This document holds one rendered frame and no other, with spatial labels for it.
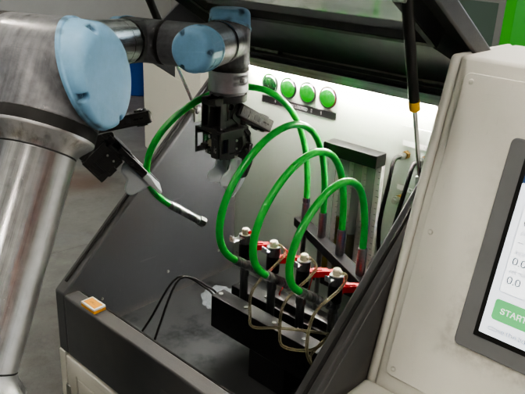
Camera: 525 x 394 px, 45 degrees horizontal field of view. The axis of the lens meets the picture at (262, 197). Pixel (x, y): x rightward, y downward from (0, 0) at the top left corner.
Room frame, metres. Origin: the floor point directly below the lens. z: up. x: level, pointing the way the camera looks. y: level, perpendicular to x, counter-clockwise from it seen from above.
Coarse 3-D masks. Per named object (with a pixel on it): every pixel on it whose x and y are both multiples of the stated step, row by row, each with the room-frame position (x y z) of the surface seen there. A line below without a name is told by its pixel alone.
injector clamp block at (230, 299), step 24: (216, 312) 1.20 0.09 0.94; (240, 312) 1.16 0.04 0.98; (264, 312) 1.16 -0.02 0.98; (288, 312) 1.16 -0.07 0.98; (240, 336) 1.15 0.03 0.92; (264, 336) 1.11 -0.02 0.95; (288, 336) 1.07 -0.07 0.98; (312, 336) 1.10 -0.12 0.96; (264, 360) 1.11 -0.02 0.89; (288, 360) 1.06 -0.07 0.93; (312, 360) 1.02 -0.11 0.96; (264, 384) 1.10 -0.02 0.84; (288, 384) 1.08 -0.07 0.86
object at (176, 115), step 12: (252, 84) 1.30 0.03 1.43; (276, 96) 1.32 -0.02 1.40; (180, 108) 1.24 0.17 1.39; (288, 108) 1.33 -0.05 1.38; (168, 120) 1.22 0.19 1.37; (156, 132) 1.22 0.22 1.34; (300, 132) 1.35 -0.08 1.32; (156, 144) 1.21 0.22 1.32; (156, 192) 1.21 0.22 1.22; (168, 204) 1.22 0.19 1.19
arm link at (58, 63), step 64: (0, 64) 0.67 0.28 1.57; (64, 64) 0.64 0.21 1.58; (128, 64) 0.73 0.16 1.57; (0, 128) 0.64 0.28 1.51; (64, 128) 0.63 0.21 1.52; (0, 192) 0.60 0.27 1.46; (64, 192) 0.64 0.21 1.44; (0, 256) 0.57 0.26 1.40; (0, 320) 0.54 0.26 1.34; (0, 384) 0.52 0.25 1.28
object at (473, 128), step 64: (512, 64) 1.00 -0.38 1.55; (448, 128) 1.02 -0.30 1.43; (512, 128) 0.95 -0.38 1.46; (448, 192) 0.98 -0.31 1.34; (448, 256) 0.94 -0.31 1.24; (384, 320) 0.97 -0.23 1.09; (448, 320) 0.91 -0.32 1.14; (384, 384) 0.94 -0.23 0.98; (448, 384) 0.87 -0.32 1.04; (512, 384) 0.81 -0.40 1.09
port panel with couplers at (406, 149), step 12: (408, 132) 1.29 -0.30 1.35; (420, 132) 1.27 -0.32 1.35; (408, 144) 1.29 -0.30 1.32; (420, 144) 1.27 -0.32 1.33; (408, 156) 1.28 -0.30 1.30; (420, 156) 1.27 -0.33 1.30; (396, 168) 1.30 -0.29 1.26; (408, 168) 1.29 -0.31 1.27; (396, 180) 1.30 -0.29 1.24; (396, 192) 1.30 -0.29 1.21; (408, 192) 1.28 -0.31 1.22; (396, 204) 1.30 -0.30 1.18
